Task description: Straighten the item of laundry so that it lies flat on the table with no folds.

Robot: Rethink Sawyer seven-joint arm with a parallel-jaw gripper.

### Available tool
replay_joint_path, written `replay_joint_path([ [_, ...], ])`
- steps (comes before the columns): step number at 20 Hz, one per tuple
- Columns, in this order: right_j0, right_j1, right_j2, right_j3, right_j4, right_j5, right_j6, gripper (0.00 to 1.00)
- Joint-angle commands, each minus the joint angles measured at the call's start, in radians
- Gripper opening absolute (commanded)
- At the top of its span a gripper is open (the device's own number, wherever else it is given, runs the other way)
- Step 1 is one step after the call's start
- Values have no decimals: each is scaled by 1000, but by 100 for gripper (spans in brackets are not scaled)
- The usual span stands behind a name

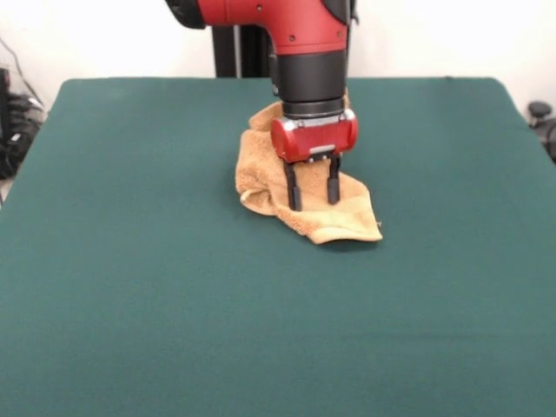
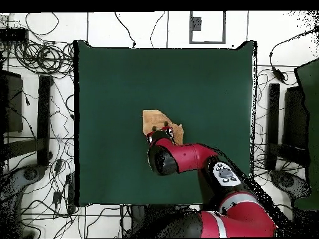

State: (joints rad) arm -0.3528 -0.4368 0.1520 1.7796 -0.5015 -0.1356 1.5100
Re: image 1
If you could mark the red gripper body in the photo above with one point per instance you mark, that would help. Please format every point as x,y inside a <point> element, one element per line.
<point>313,139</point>

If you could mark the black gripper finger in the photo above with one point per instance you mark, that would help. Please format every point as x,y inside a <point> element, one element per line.
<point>334,182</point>
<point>294,187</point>

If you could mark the tan terry towel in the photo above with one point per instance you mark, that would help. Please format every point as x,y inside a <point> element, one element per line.
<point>347,217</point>

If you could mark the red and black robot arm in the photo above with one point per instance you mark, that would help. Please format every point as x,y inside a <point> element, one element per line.
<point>304,26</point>

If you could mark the dark green table cloth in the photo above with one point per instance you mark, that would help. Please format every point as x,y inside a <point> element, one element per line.
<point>130,260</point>

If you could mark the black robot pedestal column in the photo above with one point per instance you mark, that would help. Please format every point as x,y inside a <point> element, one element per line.
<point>226,52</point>

